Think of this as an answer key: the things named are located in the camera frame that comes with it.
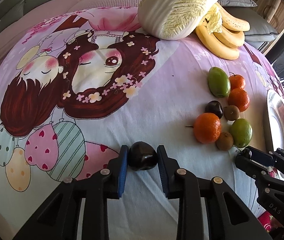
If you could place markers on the large mandarin orange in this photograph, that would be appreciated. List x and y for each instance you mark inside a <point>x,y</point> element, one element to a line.
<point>206,128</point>

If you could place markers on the top spotted banana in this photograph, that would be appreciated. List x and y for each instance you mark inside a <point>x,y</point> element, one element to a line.
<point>232,23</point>

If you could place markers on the dark cherry with stem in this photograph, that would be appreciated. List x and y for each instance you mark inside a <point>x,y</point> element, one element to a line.
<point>214,107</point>

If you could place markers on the green mango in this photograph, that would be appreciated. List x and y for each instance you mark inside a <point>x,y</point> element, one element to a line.
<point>218,82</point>
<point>241,131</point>

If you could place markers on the dark cherry without stem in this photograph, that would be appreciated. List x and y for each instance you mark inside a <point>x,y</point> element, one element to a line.
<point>142,156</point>

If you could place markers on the small mandarin orange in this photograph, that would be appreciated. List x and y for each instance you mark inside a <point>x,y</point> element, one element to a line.
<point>237,81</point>

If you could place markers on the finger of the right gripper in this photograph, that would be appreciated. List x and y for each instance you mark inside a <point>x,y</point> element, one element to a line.
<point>253,161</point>

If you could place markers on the bottom banana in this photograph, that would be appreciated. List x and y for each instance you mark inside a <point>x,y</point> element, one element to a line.
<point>214,45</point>

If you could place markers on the pink cartoon print bedsheet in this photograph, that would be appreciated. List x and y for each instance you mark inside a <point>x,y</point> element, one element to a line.
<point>76,88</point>

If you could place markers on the medium mandarin orange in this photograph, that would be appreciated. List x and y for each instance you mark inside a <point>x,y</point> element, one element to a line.
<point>239,97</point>

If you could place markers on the napa cabbage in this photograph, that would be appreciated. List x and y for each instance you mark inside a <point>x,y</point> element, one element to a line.
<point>172,19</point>

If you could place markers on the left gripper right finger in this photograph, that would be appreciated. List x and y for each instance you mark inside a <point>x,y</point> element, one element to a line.
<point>227,215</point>

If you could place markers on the stainless steel bowl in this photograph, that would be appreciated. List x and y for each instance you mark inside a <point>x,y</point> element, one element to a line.
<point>274,121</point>

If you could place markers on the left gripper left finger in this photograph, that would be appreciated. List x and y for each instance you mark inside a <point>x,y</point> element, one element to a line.
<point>77,209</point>

